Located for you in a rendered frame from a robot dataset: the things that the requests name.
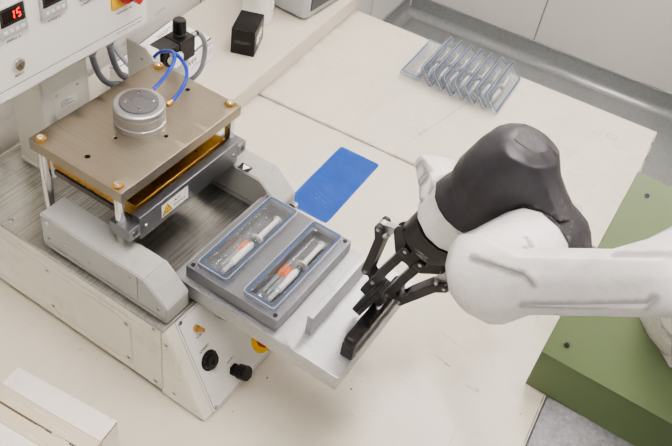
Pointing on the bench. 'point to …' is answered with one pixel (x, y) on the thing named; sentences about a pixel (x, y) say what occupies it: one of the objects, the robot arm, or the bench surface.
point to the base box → (104, 322)
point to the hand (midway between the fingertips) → (371, 296)
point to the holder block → (233, 290)
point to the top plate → (136, 129)
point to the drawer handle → (363, 328)
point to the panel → (250, 351)
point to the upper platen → (149, 183)
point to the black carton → (247, 33)
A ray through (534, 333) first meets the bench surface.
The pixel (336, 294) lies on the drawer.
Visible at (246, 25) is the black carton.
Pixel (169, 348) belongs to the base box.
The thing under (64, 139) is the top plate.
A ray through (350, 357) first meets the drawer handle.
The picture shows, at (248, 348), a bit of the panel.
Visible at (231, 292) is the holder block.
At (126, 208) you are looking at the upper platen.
